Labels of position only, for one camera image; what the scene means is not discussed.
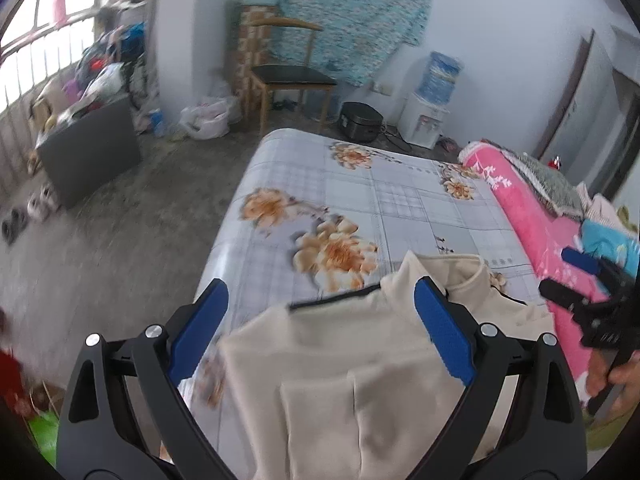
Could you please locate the blue water bottle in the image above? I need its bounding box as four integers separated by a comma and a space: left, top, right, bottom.
417, 51, 463, 107

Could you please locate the black rice cooker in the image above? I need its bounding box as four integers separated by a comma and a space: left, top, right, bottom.
338, 102, 385, 143

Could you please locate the red cloth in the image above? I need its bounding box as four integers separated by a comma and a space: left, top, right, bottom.
0, 310, 32, 417

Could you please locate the wooden chair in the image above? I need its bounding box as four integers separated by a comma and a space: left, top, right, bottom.
247, 16, 338, 138

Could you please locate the pale pink cloth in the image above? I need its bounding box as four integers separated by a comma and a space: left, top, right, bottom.
575, 182, 626, 226

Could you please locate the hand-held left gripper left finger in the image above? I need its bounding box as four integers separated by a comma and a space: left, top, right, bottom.
56, 278, 238, 480

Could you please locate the green bag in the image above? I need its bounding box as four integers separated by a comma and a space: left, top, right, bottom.
27, 409, 62, 467

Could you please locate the floral bed sheet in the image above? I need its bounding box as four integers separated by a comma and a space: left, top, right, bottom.
175, 129, 538, 461

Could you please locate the blue cloth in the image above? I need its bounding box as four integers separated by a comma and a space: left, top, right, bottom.
580, 220, 640, 281

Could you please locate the pink blanket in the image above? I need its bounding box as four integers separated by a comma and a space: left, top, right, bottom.
459, 140, 640, 396

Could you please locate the pile of household clutter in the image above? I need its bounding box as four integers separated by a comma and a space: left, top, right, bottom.
30, 22, 151, 131

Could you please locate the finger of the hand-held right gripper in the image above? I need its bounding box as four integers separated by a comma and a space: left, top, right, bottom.
539, 279, 593, 314
561, 246, 607, 279

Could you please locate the patterned wooden cabinet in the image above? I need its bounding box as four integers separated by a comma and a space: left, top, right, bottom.
235, 4, 278, 111

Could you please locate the white plastic bag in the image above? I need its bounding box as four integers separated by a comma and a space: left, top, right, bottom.
179, 97, 236, 141

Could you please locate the blue and white bag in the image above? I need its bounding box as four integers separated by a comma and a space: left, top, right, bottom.
147, 107, 169, 137

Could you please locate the person's right hand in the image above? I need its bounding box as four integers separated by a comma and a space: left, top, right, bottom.
585, 356, 640, 402

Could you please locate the metal window railing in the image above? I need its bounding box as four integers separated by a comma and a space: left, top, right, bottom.
0, 10, 101, 171

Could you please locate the beige jacket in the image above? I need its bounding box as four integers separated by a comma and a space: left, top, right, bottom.
217, 250, 558, 480

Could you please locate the grey knitted blanket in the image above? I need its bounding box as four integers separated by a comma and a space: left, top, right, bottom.
500, 149, 586, 218

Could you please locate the teal wall cloth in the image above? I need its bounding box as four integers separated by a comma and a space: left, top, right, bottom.
245, 0, 436, 88

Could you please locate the white water dispenser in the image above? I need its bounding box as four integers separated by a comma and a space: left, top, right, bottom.
398, 92, 449, 150

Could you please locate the dark box with clutter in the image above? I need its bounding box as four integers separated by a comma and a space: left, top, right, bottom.
36, 95, 142, 210

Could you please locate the green cloth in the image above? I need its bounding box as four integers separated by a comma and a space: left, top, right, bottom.
585, 407, 632, 452

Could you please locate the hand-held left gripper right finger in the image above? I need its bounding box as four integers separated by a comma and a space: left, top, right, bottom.
407, 276, 587, 480

